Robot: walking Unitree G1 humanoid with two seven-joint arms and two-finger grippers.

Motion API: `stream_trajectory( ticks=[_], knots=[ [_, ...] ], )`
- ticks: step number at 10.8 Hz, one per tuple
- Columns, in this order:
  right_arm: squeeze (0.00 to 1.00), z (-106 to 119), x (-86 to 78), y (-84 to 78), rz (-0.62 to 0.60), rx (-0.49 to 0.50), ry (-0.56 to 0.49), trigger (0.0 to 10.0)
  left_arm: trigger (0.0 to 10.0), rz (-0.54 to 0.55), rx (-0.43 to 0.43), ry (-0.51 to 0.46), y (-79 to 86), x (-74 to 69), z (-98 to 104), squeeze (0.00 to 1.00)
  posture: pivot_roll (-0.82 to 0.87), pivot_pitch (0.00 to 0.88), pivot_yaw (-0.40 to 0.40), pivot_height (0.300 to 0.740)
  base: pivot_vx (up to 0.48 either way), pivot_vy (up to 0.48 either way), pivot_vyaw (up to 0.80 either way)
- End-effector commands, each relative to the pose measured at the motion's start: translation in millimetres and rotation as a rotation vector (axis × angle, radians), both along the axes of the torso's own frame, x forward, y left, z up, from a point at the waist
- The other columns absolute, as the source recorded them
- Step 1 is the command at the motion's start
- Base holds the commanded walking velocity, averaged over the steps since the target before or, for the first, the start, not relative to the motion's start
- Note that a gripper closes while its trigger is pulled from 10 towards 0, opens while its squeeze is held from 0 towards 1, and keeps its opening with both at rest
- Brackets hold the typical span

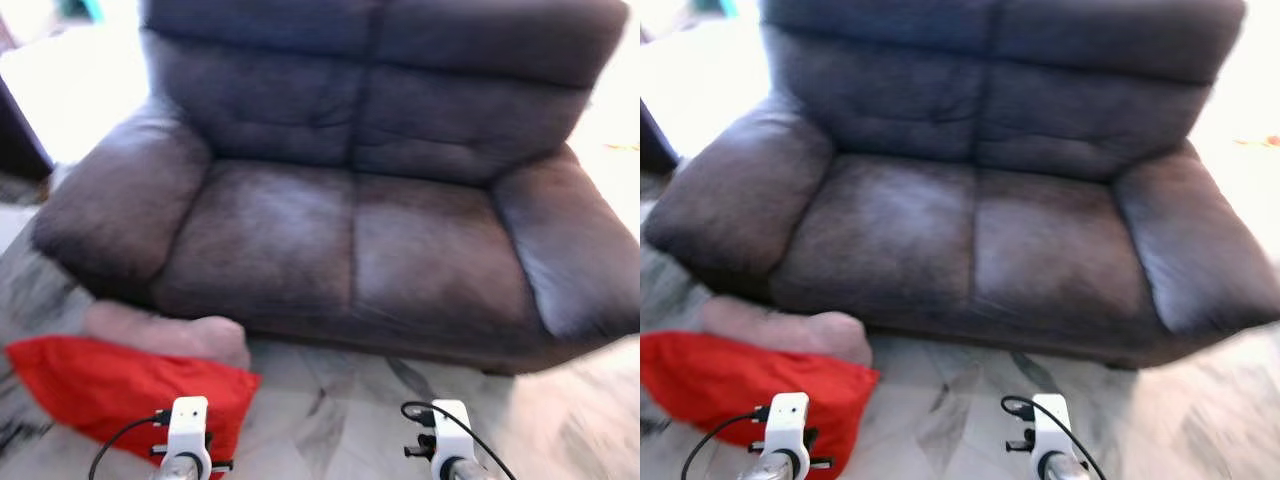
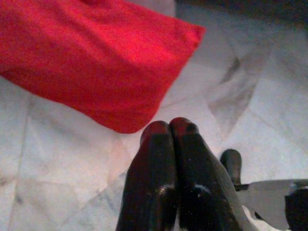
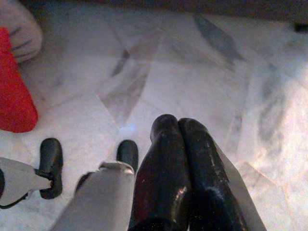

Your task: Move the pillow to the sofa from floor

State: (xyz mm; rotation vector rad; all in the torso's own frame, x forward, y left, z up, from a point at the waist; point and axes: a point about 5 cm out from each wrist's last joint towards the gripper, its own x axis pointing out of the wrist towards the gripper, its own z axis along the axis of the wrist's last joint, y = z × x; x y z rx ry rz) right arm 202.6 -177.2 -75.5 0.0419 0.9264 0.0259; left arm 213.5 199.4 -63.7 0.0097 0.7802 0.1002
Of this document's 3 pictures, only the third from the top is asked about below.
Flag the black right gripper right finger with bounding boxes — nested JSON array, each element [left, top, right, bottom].
[[178, 117, 268, 231]]

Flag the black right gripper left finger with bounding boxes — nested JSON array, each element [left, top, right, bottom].
[[128, 114, 193, 231]]

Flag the dark grey suede sofa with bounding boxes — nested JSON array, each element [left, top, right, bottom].
[[33, 0, 308, 32]]

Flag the red plush pillow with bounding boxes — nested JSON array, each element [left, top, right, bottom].
[[0, 26, 39, 133]]

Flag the pink cat face pillow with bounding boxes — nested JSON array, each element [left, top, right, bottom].
[[0, 0, 43, 64]]

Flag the black robot right foot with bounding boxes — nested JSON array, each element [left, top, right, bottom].
[[75, 140, 139, 193]]

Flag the black robot foot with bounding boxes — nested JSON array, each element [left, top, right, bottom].
[[39, 137, 64, 200], [75, 140, 139, 193]]

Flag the silver robot right leg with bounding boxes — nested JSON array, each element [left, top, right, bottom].
[[49, 161, 135, 231]]

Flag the black robot left foot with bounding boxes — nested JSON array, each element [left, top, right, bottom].
[[39, 137, 64, 200]]

